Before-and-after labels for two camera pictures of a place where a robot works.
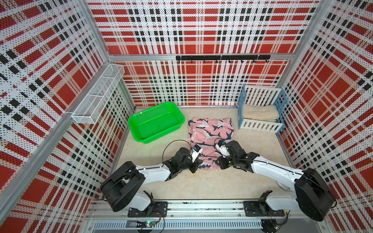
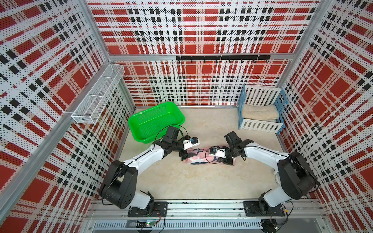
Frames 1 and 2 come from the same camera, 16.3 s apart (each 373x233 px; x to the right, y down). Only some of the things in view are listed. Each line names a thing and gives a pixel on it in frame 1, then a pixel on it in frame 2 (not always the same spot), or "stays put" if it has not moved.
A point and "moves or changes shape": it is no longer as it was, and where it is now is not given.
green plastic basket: (149, 124) stays put
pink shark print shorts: (207, 133) moves or changes shape
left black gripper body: (188, 164) to (178, 146)
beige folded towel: (261, 112) stays put
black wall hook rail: (225, 57) stays put
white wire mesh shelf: (89, 109) stays put
